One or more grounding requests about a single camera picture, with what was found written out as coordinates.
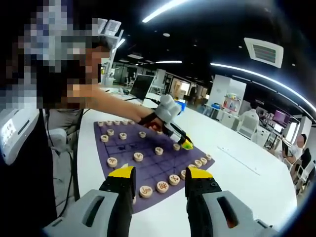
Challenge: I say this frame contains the long curved ceiling light strip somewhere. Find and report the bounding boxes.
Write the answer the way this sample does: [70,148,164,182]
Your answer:
[141,0,190,24]

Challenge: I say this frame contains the purple wall screen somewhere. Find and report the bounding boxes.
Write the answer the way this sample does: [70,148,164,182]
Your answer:
[272,109,291,123]

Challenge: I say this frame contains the white equipment stand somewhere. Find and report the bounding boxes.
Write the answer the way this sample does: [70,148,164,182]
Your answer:
[97,18,126,84]

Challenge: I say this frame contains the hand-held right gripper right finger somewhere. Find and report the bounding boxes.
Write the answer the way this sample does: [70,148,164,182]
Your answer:
[185,167,278,237]

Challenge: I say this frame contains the white chest device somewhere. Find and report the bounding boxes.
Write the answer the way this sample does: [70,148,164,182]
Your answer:
[0,107,40,166]

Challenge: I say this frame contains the group of wooden chess pieces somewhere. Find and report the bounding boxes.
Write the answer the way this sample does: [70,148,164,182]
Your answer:
[97,119,213,205]

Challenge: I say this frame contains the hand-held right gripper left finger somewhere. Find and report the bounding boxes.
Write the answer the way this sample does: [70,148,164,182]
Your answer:
[43,165,137,237]

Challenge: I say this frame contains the white high-back office chair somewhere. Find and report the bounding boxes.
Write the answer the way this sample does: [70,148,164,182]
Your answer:
[237,111,260,139]

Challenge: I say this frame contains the black cable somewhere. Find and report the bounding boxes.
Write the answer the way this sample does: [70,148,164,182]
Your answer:
[45,108,90,219]

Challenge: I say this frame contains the ceiling air vent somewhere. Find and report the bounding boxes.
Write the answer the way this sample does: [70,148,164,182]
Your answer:
[243,37,284,69]

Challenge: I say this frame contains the purple chessboard mat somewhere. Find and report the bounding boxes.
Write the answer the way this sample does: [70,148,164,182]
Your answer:
[93,120,216,214]

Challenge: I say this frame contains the silver laptop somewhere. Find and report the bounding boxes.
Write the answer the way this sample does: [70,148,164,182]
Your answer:
[129,74,155,102]

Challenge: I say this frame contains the person's left hand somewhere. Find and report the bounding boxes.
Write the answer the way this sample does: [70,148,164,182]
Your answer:
[137,111,165,132]

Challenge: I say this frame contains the shelf with colourful items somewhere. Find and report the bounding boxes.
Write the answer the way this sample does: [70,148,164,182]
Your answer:
[223,93,243,111]

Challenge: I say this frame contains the blue storage bin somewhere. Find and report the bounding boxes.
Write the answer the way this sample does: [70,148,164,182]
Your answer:
[173,100,188,113]

